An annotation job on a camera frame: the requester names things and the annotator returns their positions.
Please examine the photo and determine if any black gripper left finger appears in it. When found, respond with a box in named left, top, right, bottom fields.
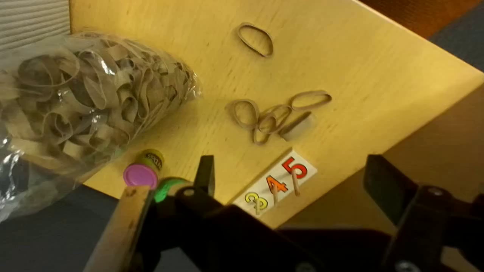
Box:
left=194, top=156, right=215, bottom=197

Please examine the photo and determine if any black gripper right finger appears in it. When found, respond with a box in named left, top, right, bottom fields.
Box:
left=364, top=155, right=418, bottom=226

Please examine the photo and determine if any tan rubber bands pile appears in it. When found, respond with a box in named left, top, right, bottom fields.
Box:
left=227, top=90, right=333, bottom=145

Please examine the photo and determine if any clear bag of rubber bands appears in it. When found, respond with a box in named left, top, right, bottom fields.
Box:
left=0, top=34, right=200, bottom=223

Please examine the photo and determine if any lone rubber band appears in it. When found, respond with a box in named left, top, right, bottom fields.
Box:
left=236, top=23, right=274, bottom=58

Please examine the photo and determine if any green ball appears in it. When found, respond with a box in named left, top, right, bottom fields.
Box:
left=153, top=177, right=191, bottom=204

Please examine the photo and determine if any number sticker label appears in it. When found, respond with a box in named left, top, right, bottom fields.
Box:
left=233, top=150, right=318, bottom=218

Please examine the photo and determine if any white plastic bin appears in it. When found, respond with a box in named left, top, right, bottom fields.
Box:
left=0, top=0, right=72, bottom=53

